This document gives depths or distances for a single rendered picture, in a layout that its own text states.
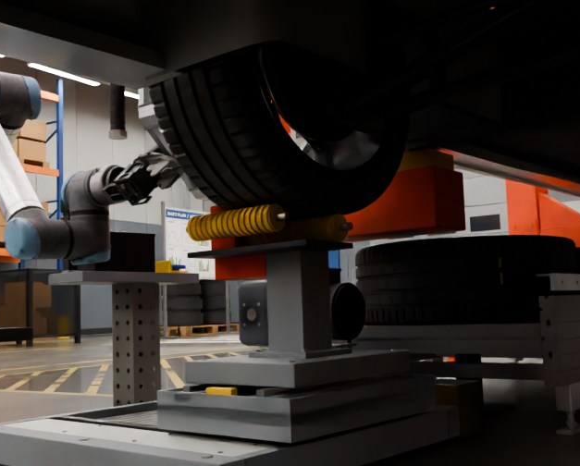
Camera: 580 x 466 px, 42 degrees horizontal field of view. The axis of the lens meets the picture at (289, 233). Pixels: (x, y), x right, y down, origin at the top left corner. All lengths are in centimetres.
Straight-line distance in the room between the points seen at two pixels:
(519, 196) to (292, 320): 253
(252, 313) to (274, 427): 71
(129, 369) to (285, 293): 84
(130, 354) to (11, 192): 70
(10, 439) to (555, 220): 285
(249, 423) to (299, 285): 32
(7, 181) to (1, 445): 58
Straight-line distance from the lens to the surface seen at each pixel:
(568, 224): 390
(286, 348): 161
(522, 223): 396
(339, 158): 181
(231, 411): 145
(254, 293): 204
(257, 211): 155
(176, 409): 157
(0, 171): 188
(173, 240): 1106
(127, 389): 232
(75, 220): 181
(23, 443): 174
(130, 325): 229
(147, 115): 164
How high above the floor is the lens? 32
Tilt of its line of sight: 6 degrees up
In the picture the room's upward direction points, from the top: 2 degrees counter-clockwise
